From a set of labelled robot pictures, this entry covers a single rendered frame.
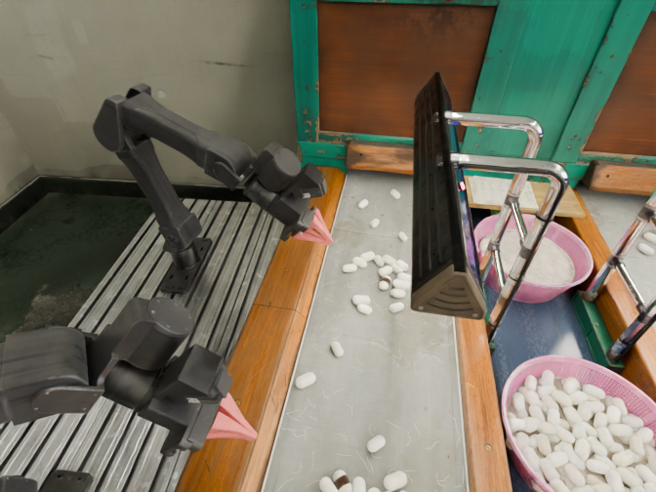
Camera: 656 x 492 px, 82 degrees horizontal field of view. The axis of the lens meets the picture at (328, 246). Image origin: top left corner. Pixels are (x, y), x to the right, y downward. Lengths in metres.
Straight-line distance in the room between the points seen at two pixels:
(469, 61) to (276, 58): 1.10
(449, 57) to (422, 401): 0.82
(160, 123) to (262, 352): 0.46
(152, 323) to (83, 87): 2.13
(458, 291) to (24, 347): 0.43
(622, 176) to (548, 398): 0.71
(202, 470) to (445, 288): 0.45
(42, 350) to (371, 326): 0.55
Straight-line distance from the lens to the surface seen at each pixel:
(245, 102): 2.12
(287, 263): 0.88
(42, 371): 0.46
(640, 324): 0.88
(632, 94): 1.27
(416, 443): 0.70
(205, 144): 0.74
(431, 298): 0.42
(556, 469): 0.77
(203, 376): 0.44
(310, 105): 1.17
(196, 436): 0.50
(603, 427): 0.83
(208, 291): 0.99
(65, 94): 2.58
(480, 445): 0.70
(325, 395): 0.71
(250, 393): 0.70
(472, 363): 0.76
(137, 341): 0.46
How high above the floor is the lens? 1.38
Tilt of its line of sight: 42 degrees down
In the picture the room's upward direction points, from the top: straight up
